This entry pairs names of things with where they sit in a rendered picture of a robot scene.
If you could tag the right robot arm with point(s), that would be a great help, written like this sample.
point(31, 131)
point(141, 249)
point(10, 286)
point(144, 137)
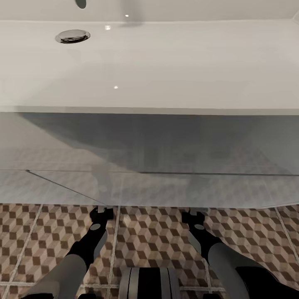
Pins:
point(241, 277)

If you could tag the furniture sink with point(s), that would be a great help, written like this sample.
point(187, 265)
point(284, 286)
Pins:
point(172, 103)

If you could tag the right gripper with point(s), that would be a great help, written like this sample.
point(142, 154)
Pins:
point(187, 217)

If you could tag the robot trunk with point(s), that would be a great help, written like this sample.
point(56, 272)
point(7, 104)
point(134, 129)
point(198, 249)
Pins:
point(149, 283)

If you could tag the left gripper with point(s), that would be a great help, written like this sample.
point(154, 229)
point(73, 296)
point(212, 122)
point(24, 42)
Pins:
point(107, 214)

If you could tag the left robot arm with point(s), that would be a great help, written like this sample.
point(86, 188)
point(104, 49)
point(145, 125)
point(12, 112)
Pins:
point(64, 280)

